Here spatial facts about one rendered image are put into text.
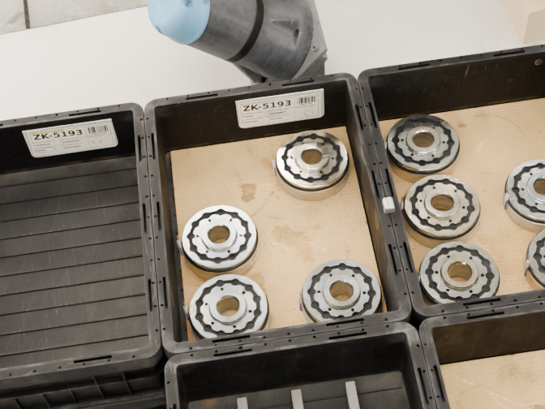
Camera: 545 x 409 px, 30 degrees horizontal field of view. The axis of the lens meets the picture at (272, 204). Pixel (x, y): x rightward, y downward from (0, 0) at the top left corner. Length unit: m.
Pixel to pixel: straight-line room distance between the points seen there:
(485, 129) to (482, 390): 0.41
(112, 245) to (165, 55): 0.49
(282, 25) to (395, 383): 0.61
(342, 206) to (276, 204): 0.09
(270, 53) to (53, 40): 0.46
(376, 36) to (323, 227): 0.51
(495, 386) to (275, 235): 0.36
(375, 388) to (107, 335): 0.35
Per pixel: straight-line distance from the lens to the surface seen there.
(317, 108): 1.47
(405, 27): 1.83
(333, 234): 1.39
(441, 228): 1.37
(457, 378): 1.30
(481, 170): 1.47
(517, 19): 1.82
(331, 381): 1.29
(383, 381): 1.29
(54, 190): 1.50
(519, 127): 1.53
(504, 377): 1.31
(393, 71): 1.44
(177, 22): 1.54
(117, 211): 1.46
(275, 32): 1.59
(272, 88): 1.43
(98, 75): 1.80
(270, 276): 1.36
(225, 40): 1.57
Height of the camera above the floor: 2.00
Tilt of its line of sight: 55 degrees down
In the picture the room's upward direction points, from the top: 6 degrees counter-clockwise
